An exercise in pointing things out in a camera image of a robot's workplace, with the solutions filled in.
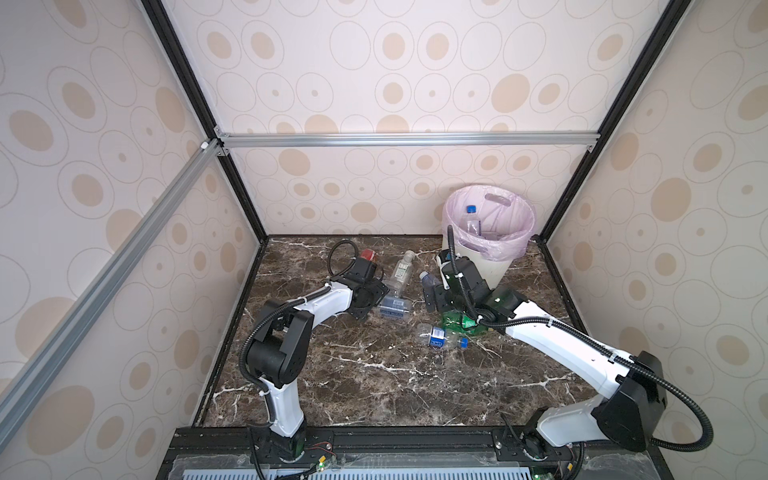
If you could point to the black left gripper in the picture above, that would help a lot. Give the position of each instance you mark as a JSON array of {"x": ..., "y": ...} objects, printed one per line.
[{"x": 378, "y": 291}]

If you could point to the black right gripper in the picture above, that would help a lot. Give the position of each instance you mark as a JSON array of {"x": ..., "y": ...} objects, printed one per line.
[{"x": 437, "y": 292}]

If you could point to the clear bottle pale blue label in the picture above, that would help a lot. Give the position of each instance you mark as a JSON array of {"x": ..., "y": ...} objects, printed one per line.
[{"x": 395, "y": 308}]

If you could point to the clear bottle pink red label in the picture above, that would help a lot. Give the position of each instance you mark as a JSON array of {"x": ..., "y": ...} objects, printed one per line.
[{"x": 472, "y": 222}]

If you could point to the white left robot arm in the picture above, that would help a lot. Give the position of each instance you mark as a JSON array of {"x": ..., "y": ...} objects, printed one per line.
[{"x": 275, "y": 352}]

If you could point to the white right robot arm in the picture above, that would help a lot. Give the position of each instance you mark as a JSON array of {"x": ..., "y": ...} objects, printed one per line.
[{"x": 629, "y": 401}]

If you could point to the white waste bin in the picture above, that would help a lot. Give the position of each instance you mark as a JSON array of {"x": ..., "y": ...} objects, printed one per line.
[{"x": 491, "y": 271}]

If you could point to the pink bin liner bag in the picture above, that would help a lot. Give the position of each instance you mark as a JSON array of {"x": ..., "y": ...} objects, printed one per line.
[{"x": 507, "y": 220}]

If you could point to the green bottle yellow cap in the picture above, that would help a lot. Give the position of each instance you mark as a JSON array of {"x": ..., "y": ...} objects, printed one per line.
[{"x": 460, "y": 323}]

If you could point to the clear bottle purple tint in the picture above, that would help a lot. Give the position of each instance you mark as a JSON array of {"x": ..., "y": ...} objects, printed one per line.
[{"x": 429, "y": 280}]

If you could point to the clear bottle green white label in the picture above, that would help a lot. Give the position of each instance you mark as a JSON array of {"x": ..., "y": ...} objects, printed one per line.
[{"x": 402, "y": 273}]

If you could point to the small crushed bottle blue cap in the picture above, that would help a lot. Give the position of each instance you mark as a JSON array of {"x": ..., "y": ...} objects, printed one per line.
[{"x": 439, "y": 338}]

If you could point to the horizontal aluminium rail back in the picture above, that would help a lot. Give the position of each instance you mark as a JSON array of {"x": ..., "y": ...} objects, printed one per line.
[{"x": 427, "y": 139}]

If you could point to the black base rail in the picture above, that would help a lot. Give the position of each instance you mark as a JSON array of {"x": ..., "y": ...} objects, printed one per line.
[{"x": 393, "y": 453}]

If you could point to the aluminium rail left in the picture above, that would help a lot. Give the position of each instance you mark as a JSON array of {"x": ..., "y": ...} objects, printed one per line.
[{"x": 39, "y": 372}]

